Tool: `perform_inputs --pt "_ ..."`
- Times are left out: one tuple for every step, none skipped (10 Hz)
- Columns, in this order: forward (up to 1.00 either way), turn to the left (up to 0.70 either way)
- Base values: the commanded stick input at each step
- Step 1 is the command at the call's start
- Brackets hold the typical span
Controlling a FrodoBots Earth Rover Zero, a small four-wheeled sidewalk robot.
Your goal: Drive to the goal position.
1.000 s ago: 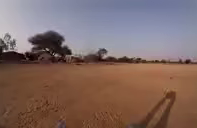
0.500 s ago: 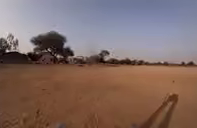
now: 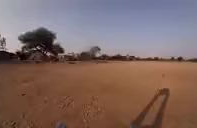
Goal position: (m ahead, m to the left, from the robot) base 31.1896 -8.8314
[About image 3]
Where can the brown bare dirt ground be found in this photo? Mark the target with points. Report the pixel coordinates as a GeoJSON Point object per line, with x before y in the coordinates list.
{"type": "Point", "coordinates": [96, 80]}

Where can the low building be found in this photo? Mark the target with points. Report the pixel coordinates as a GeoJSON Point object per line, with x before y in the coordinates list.
{"type": "Point", "coordinates": [36, 55]}

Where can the large dark tree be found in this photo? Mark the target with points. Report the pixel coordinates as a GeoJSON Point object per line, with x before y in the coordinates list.
{"type": "Point", "coordinates": [39, 38]}

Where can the robot's own part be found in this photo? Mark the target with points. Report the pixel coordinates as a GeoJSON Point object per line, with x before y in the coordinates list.
{"type": "Point", "coordinates": [61, 125]}

